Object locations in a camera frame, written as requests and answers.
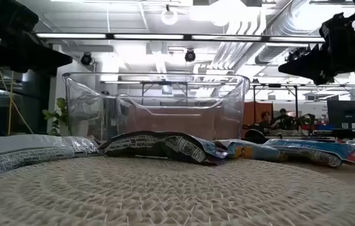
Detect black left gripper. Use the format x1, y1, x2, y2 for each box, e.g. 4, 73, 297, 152
0, 0, 73, 76

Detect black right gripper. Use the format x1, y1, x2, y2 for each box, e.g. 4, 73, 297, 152
278, 12, 355, 85

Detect silver blue granola bar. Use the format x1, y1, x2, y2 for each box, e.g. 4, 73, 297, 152
214, 139, 288, 163

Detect light blue granola bar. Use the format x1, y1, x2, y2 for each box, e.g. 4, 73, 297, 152
0, 134, 100, 185

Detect black ceiling spot lamp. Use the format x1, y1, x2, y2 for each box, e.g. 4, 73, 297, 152
285, 46, 310, 62
80, 52, 94, 66
184, 48, 197, 63

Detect green artificial plant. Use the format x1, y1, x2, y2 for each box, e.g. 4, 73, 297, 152
41, 97, 70, 136

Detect clear plastic bin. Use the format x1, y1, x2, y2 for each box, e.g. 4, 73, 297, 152
115, 93, 224, 141
62, 72, 251, 143

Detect person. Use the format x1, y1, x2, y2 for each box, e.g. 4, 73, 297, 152
271, 108, 294, 131
256, 110, 274, 131

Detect black computer monitor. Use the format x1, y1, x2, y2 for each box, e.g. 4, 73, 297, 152
327, 100, 355, 126

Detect black background desk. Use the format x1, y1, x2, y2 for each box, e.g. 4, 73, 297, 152
330, 127, 355, 141

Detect black table clamp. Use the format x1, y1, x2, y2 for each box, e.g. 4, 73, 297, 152
244, 128, 270, 145

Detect round woven beige mat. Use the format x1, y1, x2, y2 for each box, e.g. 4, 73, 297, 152
0, 155, 355, 226

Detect black background rig frame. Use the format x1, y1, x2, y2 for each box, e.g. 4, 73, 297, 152
251, 82, 300, 129

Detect yellow extension cable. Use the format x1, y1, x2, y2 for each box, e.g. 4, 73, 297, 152
0, 65, 35, 136

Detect black overhead light rail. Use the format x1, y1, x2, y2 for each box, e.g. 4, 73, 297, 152
35, 32, 326, 44

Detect white ring light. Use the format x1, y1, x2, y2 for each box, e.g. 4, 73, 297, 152
160, 4, 178, 26

